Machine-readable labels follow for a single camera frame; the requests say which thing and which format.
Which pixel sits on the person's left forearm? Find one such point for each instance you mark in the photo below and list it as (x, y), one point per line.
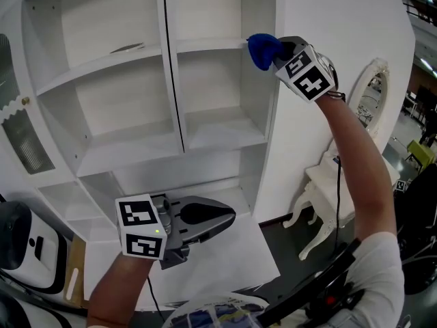
(116, 285)

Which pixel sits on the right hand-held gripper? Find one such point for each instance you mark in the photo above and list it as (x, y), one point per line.
(310, 77)

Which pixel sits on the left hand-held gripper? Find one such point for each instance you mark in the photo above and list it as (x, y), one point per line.
(140, 227)

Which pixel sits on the person's white printed shirt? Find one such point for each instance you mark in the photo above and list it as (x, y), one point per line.
(375, 268)

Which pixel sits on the white shelf cabinet desk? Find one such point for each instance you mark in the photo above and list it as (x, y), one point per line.
(211, 135)

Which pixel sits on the blue wiping cloth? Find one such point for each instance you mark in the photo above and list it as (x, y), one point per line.
(263, 51)

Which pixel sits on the oval mirror with cream frame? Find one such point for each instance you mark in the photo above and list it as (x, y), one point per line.
(372, 91)

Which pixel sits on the black chest rig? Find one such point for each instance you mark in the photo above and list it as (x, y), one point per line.
(307, 285)

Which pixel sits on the white ribbed glass cabinet door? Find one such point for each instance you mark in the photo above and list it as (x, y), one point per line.
(27, 142)

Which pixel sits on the yellow-green stool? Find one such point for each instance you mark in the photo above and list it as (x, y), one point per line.
(418, 152)

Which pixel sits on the flat grey sheet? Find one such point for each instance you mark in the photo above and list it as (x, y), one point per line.
(128, 48)

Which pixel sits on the brown cardboard box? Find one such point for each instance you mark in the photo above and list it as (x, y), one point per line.
(76, 251)

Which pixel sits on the person's right forearm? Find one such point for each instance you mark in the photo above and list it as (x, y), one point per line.
(355, 169)

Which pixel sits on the gold door knob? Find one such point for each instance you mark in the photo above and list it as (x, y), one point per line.
(25, 100)

